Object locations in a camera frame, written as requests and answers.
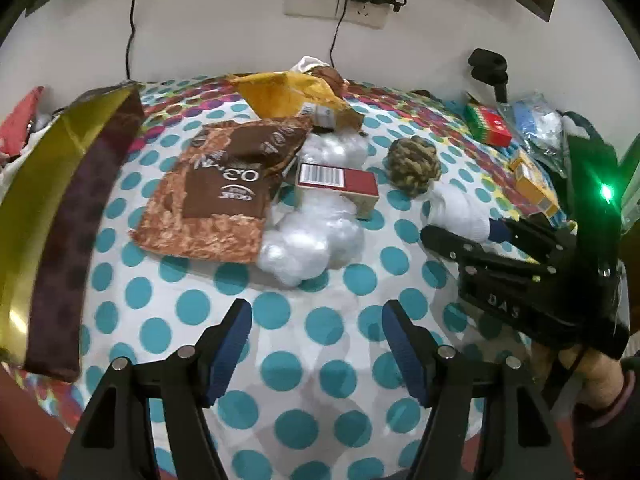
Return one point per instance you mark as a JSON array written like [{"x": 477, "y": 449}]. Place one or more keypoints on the blue and white plastic package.
[{"x": 537, "y": 120}]

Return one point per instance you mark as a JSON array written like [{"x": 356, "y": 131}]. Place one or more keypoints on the polka dot tablecloth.
[{"x": 320, "y": 310}]

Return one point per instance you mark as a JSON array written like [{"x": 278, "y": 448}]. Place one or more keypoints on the person's right hand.
[{"x": 595, "y": 372}]

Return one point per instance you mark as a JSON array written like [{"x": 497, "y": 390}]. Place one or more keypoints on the brown snack bag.
[{"x": 215, "y": 195}]

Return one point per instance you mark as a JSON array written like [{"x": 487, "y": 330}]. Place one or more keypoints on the gold and purple box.
[{"x": 50, "y": 235}]

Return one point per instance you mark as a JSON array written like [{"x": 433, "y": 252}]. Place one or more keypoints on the person's right forearm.
[{"x": 605, "y": 430}]

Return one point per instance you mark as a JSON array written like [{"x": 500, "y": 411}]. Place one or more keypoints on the red cardboard box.
[{"x": 340, "y": 182}]

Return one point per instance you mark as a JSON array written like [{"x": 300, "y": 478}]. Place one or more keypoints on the red packet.
[{"x": 20, "y": 117}]

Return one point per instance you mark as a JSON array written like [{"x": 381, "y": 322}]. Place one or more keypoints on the white sock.
[{"x": 460, "y": 212}]

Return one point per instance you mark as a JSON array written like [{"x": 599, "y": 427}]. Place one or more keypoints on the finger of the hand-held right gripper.
[
  {"x": 500, "y": 230},
  {"x": 450, "y": 246}
]

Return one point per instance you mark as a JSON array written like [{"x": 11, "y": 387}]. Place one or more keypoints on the camouflage socks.
[{"x": 412, "y": 162}]

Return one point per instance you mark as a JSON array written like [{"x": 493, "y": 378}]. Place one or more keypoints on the green and red box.
[{"x": 487, "y": 122}]

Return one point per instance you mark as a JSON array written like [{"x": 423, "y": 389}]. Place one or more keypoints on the white wall socket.
[{"x": 330, "y": 2}]

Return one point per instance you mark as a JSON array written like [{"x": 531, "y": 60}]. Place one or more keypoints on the yellow snack bag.
[{"x": 290, "y": 95}]

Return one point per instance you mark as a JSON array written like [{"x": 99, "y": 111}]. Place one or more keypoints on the black clamp device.
[{"x": 490, "y": 72}]

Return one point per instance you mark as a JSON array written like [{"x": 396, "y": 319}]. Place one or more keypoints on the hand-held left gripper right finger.
[{"x": 405, "y": 355}]

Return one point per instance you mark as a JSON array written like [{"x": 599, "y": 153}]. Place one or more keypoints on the yellow cardboard box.
[{"x": 535, "y": 185}]

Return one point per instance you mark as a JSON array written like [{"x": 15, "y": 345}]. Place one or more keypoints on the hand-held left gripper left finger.
[{"x": 227, "y": 355}]

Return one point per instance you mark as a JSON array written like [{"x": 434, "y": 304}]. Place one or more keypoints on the clear plastic bag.
[{"x": 310, "y": 242}]

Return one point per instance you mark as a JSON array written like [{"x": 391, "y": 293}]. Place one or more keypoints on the white cloth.
[{"x": 306, "y": 63}]

